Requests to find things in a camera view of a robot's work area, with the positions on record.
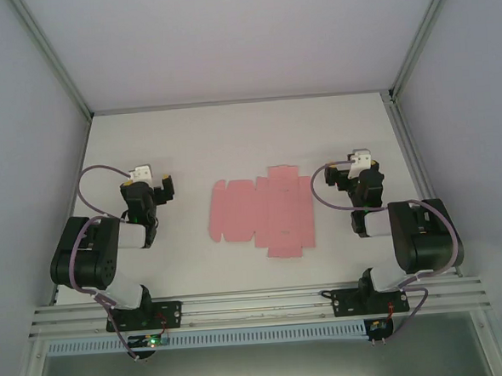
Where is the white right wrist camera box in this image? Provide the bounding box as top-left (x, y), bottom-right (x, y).
top-left (344, 147), bottom-right (375, 181)

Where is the pink paper box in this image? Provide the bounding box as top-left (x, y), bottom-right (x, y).
top-left (203, 163), bottom-right (317, 264)

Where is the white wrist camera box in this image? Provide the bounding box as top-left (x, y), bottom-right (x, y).
top-left (128, 163), bottom-right (154, 185)
top-left (344, 147), bottom-right (375, 181)

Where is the aluminium mounting rail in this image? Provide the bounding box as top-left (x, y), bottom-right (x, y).
top-left (26, 272), bottom-right (493, 339)

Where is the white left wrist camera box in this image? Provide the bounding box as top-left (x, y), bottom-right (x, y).
top-left (128, 163), bottom-right (154, 185)

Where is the white slotted cable duct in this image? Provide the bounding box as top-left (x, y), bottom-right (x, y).
top-left (44, 320), bottom-right (368, 360)

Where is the aluminium frame post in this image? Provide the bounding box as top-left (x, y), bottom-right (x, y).
top-left (8, 0), bottom-right (94, 126)
top-left (383, 0), bottom-right (465, 100)

